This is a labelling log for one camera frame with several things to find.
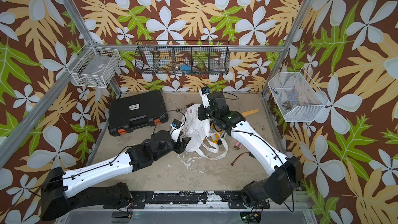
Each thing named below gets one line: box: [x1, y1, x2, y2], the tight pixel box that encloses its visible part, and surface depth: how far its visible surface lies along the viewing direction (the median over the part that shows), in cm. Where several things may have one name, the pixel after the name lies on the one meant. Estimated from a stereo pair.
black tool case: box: [107, 90, 169, 137], surface depth 101 cm
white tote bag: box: [181, 103, 229, 161], surface depth 82 cm
